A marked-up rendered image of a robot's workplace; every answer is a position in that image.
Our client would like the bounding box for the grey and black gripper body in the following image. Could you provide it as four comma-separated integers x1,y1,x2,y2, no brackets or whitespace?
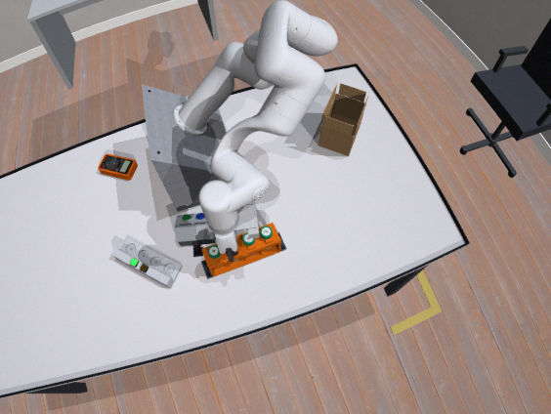
213,230,237,254

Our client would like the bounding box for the orange handheld multimeter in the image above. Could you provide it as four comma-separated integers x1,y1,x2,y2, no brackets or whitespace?
98,154,138,181

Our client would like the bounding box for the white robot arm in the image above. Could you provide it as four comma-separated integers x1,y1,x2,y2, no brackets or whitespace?
173,0,338,239

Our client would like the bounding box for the brown cardboard box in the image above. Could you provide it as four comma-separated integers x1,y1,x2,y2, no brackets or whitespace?
318,83,368,156

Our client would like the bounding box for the dark grey angle bracket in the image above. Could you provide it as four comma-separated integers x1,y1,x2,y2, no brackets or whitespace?
202,233,286,279

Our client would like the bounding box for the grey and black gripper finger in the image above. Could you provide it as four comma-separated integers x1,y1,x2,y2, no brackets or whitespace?
226,248,238,262

